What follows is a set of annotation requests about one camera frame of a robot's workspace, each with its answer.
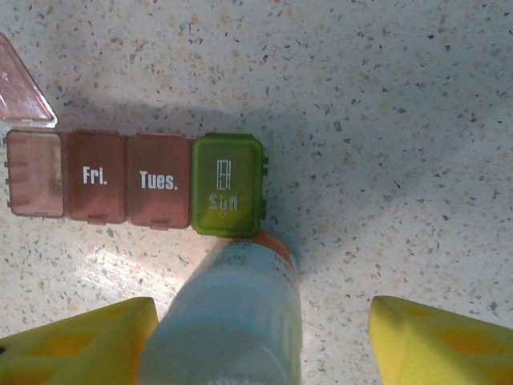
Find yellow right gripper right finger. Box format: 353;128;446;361
368;295;513;385

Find green pill box SUN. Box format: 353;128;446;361
190;132;269;242

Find white pill bottle orange label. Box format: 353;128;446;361
138;229;305;385

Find red pill box Fri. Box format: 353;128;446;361
64;129;129;225

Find red pill box unmarked lid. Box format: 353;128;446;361
0;31;66;220

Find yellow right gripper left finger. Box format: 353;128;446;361
0;296;160;385

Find red pill box Tues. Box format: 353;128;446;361
125;133;193;232

